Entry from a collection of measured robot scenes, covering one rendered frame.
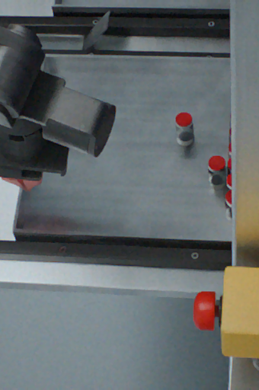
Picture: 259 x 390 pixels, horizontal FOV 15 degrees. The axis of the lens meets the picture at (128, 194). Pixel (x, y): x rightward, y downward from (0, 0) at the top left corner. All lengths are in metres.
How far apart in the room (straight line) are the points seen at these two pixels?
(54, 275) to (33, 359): 0.93
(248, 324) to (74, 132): 0.26
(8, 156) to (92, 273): 0.18
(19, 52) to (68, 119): 0.09
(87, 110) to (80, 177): 0.26
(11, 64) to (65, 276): 0.32
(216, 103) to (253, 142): 0.45
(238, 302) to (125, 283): 0.22
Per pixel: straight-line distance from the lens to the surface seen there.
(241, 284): 0.98
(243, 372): 1.11
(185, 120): 1.20
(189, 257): 1.14
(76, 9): 1.35
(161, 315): 2.09
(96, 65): 1.30
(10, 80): 0.94
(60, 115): 0.98
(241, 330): 0.97
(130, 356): 2.06
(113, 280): 1.16
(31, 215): 1.21
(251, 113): 0.79
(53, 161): 1.09
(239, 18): 0.70
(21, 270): 1.18
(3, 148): 1.08
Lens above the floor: 1.93
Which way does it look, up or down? 60 degrees down
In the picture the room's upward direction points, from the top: 11 degrees counter-clockwise
